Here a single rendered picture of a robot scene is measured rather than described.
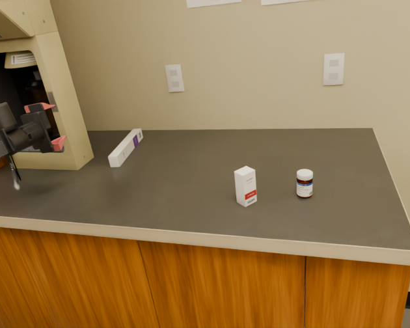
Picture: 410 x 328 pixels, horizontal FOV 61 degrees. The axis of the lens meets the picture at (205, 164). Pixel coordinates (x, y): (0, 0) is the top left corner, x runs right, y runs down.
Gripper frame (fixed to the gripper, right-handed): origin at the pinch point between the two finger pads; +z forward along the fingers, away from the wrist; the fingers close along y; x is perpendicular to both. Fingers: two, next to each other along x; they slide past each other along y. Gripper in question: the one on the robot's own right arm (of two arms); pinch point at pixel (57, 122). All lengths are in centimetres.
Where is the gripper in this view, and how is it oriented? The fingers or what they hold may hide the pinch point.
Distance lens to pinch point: 113.3
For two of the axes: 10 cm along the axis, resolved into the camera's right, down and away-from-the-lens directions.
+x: -9.3, 0.9, 3.6
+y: -2.2, -9.1, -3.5
